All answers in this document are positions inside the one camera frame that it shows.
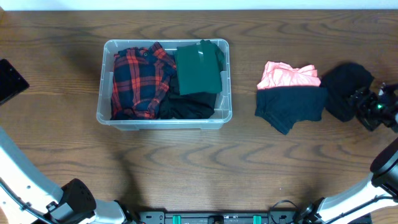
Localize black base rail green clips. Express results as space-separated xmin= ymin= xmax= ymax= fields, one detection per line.
xmin=132 ymin=210 xmax=298 ymax=224

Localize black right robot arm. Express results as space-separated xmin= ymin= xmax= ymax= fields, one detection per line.
xmin=293 ymin=84 xmax=397 ymax=223

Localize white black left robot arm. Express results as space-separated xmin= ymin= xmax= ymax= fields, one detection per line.
xmin=1 ymin=129 xmax=139 ymax=223

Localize navy folded garment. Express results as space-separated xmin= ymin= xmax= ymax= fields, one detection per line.
xmin=255 ymin=86 xmax=328 ymax=135

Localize black garment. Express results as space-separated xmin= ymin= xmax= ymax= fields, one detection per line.
xmin=320 ymin=62 xmax=374 ymax=122
xmin=158 ymin=73 xmax=217 ymax=119

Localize dark green garment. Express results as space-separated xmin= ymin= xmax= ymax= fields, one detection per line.
xmin=175 ymin=40 xmax=225 ymax=95

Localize pink folded garment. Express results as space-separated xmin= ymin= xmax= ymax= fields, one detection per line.
xmin=257 ymin=61 xmax=321 ymax=90

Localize red navy plaid shirt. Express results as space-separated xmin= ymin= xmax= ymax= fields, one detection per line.
xmin=111 ymin=42 xmax=177 ymax=120

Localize clear plastic storage bin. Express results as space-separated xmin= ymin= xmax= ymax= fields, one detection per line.
xmin=96 ymin=39 xmax=233 ymax=131

